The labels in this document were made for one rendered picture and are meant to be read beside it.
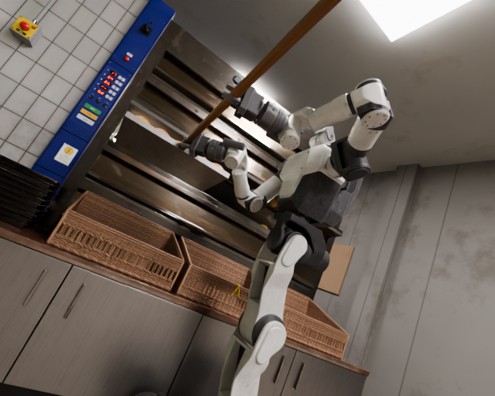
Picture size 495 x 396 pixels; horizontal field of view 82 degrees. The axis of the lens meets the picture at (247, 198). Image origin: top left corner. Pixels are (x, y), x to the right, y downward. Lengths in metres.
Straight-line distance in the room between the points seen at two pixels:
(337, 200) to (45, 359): 1.29
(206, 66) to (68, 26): 0.82
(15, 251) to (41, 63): 1.11
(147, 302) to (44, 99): 1.25
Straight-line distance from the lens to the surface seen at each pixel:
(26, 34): 2.07
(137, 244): 1.39
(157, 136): 1.40
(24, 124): 1.97
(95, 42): 2.14
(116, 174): 1.89
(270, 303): 1.18
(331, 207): 1.25
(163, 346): 1.47
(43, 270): 1.34
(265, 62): 0.83
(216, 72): 2.24
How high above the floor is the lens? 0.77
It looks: 15 degrees up
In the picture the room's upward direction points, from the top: 25 degrees clockwise
